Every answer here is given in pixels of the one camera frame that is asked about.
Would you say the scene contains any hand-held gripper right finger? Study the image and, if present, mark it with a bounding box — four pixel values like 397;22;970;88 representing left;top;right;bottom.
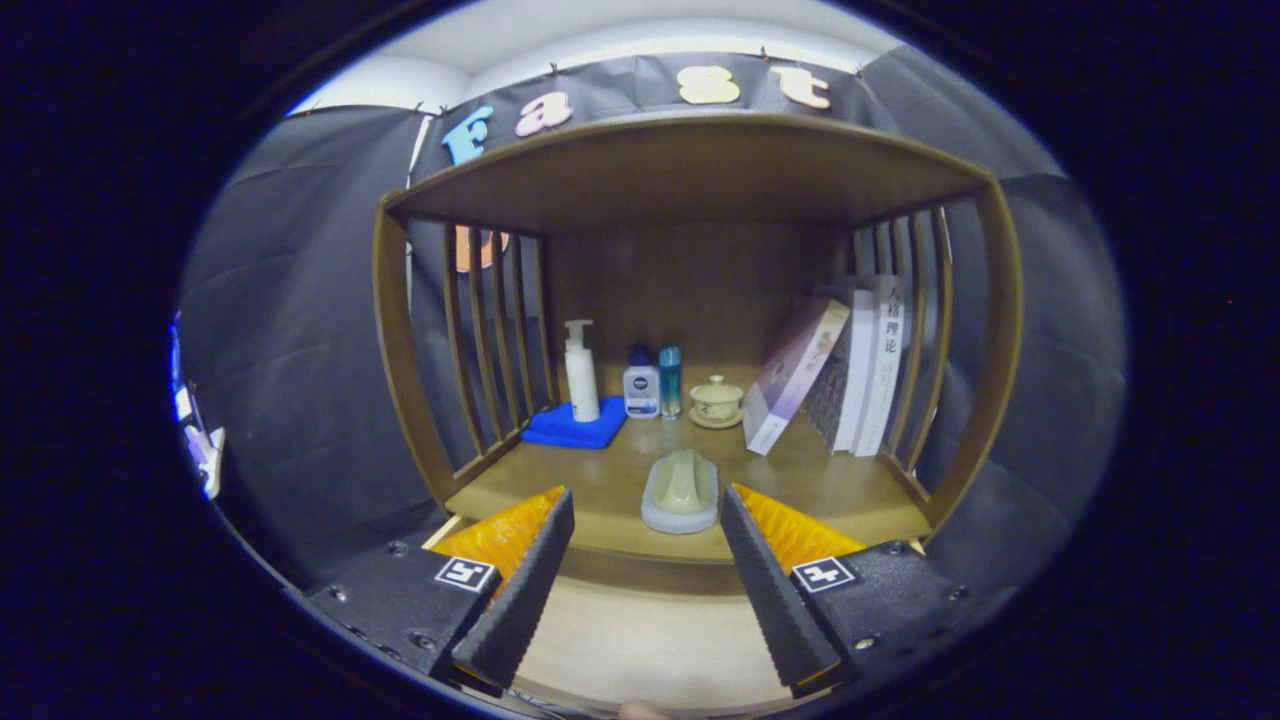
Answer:
720;483;1001;699

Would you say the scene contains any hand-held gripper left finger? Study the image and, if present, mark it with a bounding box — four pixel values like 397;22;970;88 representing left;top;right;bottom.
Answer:
305;486;576;691

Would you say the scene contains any grey green scrubbing brush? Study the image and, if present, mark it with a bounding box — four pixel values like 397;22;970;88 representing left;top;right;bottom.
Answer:
640;449;721;535

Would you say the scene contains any brown wooden countertop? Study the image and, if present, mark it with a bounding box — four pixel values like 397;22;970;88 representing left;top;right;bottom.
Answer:
445;365;933;563

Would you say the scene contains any brown wooden cabinet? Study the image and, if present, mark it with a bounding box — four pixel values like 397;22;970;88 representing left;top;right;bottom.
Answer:
372;110;1026;601

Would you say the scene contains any folded blue cloth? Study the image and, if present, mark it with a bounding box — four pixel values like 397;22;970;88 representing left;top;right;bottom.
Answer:
521;397;628;450

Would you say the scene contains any beige lidded teacup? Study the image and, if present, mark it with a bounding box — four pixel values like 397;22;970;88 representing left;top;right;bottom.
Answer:
688;375;745;430

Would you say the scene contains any grey cover book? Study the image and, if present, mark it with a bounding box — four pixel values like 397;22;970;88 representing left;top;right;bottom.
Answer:
805;288;877;454

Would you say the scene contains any white pump bottle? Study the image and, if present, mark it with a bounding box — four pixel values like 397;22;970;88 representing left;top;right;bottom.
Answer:
563;319;601;424

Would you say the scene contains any purple and white book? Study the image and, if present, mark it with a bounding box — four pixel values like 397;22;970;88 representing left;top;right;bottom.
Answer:
742;297;851;456

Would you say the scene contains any small teal bottle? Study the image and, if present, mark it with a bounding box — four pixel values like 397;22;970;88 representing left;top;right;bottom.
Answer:
658;346;683;420

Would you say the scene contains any white bottle with blue cap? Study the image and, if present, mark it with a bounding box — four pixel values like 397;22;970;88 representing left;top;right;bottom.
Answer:
622;345;661;420

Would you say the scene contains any black backdrop cloth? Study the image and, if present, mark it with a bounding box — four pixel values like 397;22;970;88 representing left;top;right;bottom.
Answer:
175;50;1126;601

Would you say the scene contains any printed paper poster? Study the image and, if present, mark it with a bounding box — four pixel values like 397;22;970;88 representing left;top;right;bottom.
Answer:
170;315;226;501

